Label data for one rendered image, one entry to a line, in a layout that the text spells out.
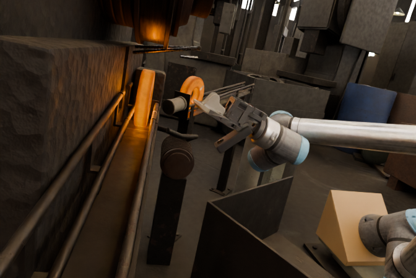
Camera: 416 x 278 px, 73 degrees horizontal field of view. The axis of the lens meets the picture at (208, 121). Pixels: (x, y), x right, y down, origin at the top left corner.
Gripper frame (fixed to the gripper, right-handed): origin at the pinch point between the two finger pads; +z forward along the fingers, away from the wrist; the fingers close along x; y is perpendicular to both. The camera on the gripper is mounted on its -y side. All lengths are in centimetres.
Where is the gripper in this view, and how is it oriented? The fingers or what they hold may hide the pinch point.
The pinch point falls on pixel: (196, 104)
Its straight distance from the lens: 80.0
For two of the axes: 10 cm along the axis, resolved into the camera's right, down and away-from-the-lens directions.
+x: 1.3, 2.6, -9.6
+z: -8.6, -4.4, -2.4
